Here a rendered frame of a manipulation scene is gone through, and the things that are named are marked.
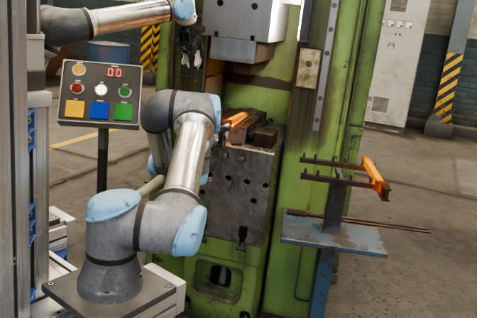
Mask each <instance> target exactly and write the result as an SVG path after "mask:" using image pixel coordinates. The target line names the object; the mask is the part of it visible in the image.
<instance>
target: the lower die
mask: <svg viewBox="0 0 477 318"><path fill-rule="evenodd" d="M248 108H250V109H255V108H251V107H248ZM248 108H246V109H243V108H237V109H232V108H230V109H227V111H225V112H222V115H221V119H228V118H230V117H232V116H234V115H237V114H239V113H241V112H244V111H245V110H247V109H248ZM258 111H259V110H258V109H255V110H253V111H252V112H251V113H249V114H248V115H246V116H245V117H243V118H242V119H241V120H239V121H238V122H236V123H235V124H234V127H233V126H232V127H231V130H230V131H229V132H228V136H227V138H226V141H228V142H231V141H240V142H241V143H242V144H246V143H247V142H248V141H249V140H250V139H249V138H248V137H247V135H248V133H249V131H250V127H251V124H250V123H249V122H246V123H245V124H243V123H244V121H246V120H247V119H249V118H250V117H252V116H253V115H254V114H256V113H257V112H258Z"/></svg>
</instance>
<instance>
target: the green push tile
mask: <svg viewBox="0 0 477 318"><path fill-rule="evenodd" d="M132 112H133V105H132V104H115V109H114V120H115V121H132Z"/></svg>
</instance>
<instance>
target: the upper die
mask: <svg viewBox="0 0 477 318"><path fill-rule="evenodd" d="M274 50H275V42H272V43H262V42H256V41H254V40H239V39H233V38H222V37H218V36H212V41H211V50H210V58H211V59H217V60H227V61H232V62H242V63H248V64H256V63H259V62H263V61H266V60H269V59H272V58H273V56H274Z"/></svg>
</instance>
